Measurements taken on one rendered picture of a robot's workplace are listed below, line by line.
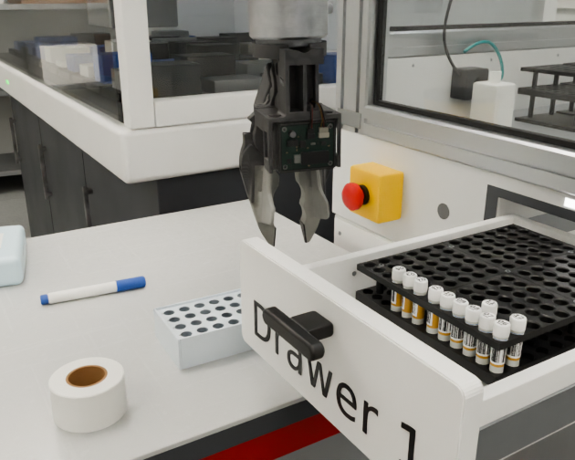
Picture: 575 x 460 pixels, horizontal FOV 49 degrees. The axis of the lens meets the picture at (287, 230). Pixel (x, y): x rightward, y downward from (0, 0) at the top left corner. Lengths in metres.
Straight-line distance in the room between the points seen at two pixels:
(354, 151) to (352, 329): 0.56
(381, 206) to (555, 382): 0.46
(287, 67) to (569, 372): 0.34
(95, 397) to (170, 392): 0.09
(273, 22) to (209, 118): 0.71
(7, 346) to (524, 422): 0.57
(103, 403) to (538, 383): 0.38
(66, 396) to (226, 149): 0.79
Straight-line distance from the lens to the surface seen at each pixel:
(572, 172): 0.74
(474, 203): 0.83
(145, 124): 1.25
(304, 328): 0.48
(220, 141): 1.31
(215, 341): 0.72
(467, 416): 0.41
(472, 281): 0.60
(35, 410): 0.70
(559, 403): 0.52
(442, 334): 0.56
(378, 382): 0.46
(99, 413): 0.64
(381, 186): 0.89
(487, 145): 0.80
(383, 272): 0.61
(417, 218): 0.91
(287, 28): 0.59
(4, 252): 0.98
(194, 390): 0.69
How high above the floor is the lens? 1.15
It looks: 20 degrees down
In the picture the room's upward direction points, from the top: straight up
